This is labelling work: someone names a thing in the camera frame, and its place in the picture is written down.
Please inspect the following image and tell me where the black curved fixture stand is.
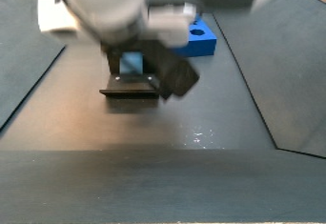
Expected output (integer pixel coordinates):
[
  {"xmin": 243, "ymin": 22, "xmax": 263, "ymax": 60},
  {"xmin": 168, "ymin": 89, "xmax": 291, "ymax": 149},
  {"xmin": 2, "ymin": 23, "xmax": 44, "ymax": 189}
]
[{"xmin": 99, "ymin": 42, "xmax": 161, "ymax": 99}]

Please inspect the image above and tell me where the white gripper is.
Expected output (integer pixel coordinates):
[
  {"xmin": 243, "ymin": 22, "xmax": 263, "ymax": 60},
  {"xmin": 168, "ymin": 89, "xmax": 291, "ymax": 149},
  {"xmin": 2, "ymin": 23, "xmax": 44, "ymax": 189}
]
[{"xmin": 37, "ymin": 0, "xmax": 197, "ymax": 48}]

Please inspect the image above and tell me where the blue foam shape-sorter block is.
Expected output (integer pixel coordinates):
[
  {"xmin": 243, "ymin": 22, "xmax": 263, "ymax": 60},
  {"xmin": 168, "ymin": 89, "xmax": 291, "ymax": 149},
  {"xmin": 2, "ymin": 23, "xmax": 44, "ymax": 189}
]
[{"xmin": 172, "ymin": 16, "xmax": 218, "ymax": 57}]

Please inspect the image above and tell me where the light blue oval cylinder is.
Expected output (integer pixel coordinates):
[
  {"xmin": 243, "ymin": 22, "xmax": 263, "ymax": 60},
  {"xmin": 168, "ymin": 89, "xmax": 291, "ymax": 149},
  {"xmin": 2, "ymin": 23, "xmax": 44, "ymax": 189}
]
[{"xmin": 120, "ymin": 52, "xmax": 143, "ymax": 74}]

